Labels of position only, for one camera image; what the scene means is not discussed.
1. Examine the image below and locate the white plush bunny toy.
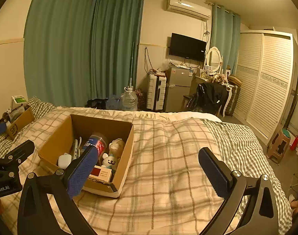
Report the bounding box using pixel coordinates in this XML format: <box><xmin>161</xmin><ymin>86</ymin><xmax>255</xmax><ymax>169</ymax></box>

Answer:
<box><xmin>101</xmin><ymin>153</ymin><xmax>119</xmax><ymax>172</ymax></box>

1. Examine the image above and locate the clear plastic bottle blue label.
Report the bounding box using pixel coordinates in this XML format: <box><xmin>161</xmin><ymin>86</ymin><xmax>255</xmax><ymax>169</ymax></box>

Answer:
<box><xmin>80</xmin><ymin>133</ymin><xmax>109</xmax><ymax>165</ymax></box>

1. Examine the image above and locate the small SF cardboard box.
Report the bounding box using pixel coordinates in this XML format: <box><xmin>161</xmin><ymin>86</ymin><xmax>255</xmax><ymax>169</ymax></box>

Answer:
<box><xmin>2</xmin><ymin>105</ymin><xmax>35</xmax><ymax>139</ymax></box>

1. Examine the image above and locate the green white small box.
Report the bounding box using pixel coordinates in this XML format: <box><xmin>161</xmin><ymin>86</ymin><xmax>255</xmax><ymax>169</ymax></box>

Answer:
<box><xmin>10</xmin><ymin>96</ymin><xmax>27</xmax><ymax>110</ymax></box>

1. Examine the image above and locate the red brown book box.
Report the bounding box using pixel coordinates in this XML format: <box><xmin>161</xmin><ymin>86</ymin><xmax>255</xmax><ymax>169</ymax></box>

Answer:
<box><xmin>89</xmin><ymin>165</ymin><xmax>112</xmax><ymax>183</ymax></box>

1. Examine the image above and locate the grey checked bed sheet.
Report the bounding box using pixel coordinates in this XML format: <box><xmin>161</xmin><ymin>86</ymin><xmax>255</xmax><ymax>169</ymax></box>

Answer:
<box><xmin>204</xmin><ymin>119</ymin><xmax>292</xmax><ymax>234</ymax></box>

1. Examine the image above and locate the grey checked pillow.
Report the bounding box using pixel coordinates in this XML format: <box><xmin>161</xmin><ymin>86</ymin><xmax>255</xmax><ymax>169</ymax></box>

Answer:
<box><xmin>27</xmin><ymin>97</ymin><xmax>56</xmax><ymax>121</ymax></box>

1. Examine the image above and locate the large open cardboard box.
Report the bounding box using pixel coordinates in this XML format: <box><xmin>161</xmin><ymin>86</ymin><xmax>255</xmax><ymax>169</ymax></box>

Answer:
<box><xmin>38</xmin><ymin>114</ymin><xmax>134</xmax><ymax>198</ymax></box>

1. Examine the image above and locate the brown plastic stool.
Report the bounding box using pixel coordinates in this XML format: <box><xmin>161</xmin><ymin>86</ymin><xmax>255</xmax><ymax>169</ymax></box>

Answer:
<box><xmin>266</xmin><ymin>128</ymin><xmax>291</xmax><ymax>164</ymax></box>

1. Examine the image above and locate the plaid beige blanket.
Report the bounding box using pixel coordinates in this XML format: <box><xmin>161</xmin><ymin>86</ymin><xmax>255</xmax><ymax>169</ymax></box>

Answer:
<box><xmin>0</xmin><ymin>108</ymin><xmax>222</xmax><ymax>234</ymax></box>

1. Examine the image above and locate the red fire extinguisher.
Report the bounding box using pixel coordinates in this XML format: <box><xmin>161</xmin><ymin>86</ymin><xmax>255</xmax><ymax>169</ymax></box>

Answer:
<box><xmin>290</xmin><ymin>135</ymin><xmax>298</xmax><ymax>151</ymax></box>

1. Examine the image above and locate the black bag on floor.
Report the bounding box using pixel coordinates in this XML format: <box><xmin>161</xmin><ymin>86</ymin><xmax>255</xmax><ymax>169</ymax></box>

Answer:
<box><xmin>85</xmin><ymin>98</ymin><xmax>108</xmax><ymax>110</ymax></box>

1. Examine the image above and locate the black jacket on chair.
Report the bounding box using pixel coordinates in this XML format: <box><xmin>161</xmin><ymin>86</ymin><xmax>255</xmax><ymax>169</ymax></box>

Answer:
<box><xmin>196</xmin><ymin>82</ymin><xmax>229</xmax><ymax>115</ymax></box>

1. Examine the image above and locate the large clear water jug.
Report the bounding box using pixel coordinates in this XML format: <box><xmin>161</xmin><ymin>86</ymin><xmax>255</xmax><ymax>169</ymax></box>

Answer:
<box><xmin>120</xmin><ymin>86</ymin><xmax>138</xmax><ymax>111</ymax></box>

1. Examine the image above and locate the silver mini fridge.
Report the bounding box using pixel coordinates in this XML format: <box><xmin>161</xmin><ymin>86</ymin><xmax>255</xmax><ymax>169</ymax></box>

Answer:
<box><xmin>164</xmin><ymin>66</ymin><xmax>192</xmax><ymax>112</ymax></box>

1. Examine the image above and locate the large green curtain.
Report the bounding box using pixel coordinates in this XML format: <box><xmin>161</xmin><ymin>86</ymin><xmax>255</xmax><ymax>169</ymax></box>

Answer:
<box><xmin>24</xmin><ymin>0</ymin><xmax>144</xmax><ymax>107</ymax></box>

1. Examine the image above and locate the white louvered wardrobe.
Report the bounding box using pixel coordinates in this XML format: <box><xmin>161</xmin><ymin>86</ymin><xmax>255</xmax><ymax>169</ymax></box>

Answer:
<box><xmin>234</xmin><ymin>30</ymin><xmax>297</xmax><ymax>144</ymax></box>

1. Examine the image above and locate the white hard suitcase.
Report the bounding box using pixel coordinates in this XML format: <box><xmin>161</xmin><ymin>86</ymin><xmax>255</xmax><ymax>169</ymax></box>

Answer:
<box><xmin>146</xmin><ymin>72</ymin><xmax>167</xmax><ymax>111</ymax></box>

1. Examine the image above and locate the oval white vanity mirror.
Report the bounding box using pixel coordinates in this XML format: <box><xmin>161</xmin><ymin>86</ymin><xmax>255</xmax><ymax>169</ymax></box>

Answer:
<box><xmin>205</xmin><ymin>47</ymin><xmax>223</xmax><ymax>73</ymax></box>

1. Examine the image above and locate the green curtain by wardrobe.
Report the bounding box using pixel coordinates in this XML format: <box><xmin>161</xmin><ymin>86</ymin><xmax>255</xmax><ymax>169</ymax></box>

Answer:
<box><xmin>210</xmin><ymin>4</ymin><xmax>241</xmax><ymax>74</ymax></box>

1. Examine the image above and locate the black wall television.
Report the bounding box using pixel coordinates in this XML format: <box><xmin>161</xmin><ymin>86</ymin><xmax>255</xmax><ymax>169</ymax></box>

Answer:
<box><xmin>169</xmin><ymin>33</ymin><xmax>206</xmax><ymax>62</ymax></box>

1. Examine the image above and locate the white wall air conditioner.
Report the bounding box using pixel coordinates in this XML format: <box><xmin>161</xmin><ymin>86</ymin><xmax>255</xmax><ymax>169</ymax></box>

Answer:
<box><xmin>167</xmin><ymin>0</ymin><xmax>211</xmax><ymax>21</ymax></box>

